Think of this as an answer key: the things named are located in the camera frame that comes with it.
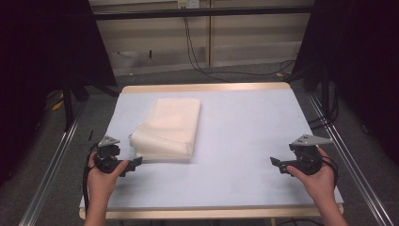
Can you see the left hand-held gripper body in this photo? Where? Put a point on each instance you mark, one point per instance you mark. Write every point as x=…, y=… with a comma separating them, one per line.
x=108, y=157

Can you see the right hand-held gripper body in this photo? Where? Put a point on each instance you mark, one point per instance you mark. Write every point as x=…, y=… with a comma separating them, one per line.
x=307, y=160

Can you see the cream towel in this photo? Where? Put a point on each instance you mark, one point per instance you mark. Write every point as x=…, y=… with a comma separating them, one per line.
x=171, y=125

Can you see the person's right hand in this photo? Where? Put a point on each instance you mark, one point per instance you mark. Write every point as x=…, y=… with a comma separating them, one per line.
x=320, y=185

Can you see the person's left hand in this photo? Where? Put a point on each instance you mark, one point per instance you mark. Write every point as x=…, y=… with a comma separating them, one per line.
x=102, y=185

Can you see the small black floor object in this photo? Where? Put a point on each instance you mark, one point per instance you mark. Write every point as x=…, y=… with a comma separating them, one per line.
x=91, y=135

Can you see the light blue table mat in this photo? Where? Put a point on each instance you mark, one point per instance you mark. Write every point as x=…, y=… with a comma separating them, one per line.
x=244, y=132

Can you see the black metal stand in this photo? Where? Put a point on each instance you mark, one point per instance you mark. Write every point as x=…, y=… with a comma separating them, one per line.
x=323, y=88
x=67, y=103

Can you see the yellow floor tape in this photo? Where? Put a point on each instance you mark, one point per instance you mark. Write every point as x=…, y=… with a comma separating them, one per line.
x=57, y=105

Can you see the wooden table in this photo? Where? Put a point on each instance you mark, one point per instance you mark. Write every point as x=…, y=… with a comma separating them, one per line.
x=204, y=87

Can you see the black curtain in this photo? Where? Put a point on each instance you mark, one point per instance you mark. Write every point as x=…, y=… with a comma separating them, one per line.
x=40, y=62
x=363, y=62

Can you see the black horizontal bar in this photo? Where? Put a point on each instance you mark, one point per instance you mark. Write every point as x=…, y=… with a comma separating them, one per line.
x=194, y=13

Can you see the metal floor rail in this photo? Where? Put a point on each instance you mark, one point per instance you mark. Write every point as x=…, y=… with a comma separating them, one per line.
x=354, y=169
x=47, y=175

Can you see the white wall outlet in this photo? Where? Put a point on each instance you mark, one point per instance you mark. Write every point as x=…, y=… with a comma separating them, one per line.
x=188, y=3

